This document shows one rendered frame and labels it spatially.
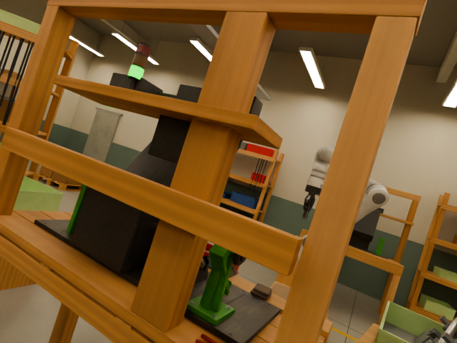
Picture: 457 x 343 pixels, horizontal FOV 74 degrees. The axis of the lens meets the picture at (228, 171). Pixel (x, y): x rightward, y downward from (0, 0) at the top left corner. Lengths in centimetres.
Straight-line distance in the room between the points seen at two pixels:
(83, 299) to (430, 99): 677
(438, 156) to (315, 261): 619
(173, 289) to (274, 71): 715
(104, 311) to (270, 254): 61
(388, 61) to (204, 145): 52
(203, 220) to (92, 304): 52
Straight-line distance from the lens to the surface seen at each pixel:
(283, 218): 689
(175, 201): 88
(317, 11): 95
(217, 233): 80
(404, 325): 213
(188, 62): 911
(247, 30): 99
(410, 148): 685
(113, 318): 112
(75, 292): 123
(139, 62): 122
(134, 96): 108
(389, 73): 84
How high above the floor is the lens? 137
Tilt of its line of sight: 1 degrees up
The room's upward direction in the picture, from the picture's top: 18 degrees clockwise
